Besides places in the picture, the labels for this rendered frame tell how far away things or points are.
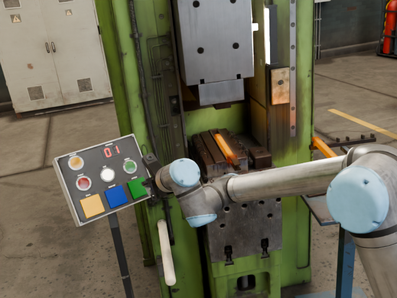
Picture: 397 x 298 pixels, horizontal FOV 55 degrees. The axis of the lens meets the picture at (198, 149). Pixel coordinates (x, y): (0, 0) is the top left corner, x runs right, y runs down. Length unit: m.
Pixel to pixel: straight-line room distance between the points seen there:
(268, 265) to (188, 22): 1.27
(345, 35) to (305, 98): 7.53
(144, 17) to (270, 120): 0.77
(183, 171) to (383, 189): 0.60
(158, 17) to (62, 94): 5.31
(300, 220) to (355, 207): 1.52
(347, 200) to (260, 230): 1.21
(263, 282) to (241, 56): 1.24
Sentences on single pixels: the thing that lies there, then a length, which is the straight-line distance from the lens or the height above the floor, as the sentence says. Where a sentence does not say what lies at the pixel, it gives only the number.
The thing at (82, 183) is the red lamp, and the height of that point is 1.09.
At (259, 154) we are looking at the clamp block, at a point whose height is 0.98.
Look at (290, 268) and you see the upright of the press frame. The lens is 2.45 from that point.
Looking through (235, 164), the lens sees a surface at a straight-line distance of 1.69.
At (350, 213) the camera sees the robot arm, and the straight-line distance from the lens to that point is 0.79.
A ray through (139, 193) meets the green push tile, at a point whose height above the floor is 0.99.
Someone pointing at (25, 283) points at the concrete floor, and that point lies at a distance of 3.01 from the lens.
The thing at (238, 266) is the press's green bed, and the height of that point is 0.41.
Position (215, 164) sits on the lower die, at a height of 0.98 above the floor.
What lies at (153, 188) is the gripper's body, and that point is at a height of 1.11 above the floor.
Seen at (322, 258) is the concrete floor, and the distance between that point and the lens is 2.77.
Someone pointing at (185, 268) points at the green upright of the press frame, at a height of 0.30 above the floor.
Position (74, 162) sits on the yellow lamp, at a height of 1.17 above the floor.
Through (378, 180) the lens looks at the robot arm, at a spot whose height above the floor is 1.39.
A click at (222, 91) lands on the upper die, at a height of 1.32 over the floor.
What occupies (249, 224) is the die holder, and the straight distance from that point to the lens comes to 1.92.
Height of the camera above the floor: 1.75
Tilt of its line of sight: 23 degrees down
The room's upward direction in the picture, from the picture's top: 6 degrees counter-clockwise
